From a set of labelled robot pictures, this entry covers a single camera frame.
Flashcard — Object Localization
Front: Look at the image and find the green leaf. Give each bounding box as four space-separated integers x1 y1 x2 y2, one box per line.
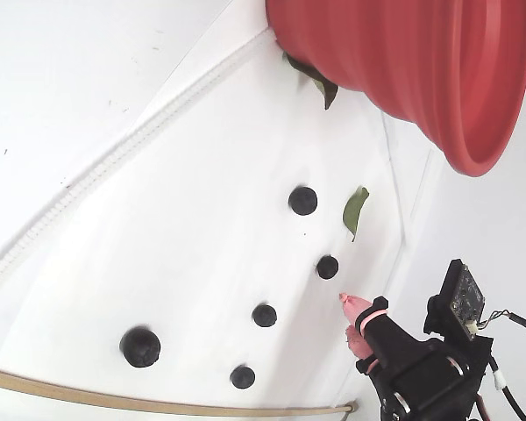
342 186 370 243
282 51 339 111

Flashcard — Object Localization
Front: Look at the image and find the wooden dowel stick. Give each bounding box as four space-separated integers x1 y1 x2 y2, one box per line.
0 365 359 417

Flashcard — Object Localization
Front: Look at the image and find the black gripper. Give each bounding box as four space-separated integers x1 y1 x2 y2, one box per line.
339 292 494 421

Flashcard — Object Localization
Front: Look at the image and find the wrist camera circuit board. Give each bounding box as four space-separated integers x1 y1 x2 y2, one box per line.
423 258 487 343

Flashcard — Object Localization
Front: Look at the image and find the large dark blueberry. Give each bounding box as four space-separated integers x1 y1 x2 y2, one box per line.
119 325 162 369

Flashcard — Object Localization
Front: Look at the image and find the red collapsible silicone cup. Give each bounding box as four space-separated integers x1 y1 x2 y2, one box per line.
265 0 526 177

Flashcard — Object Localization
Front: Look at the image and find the black wire white connector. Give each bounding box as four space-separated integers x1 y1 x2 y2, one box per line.
486 350 526 421

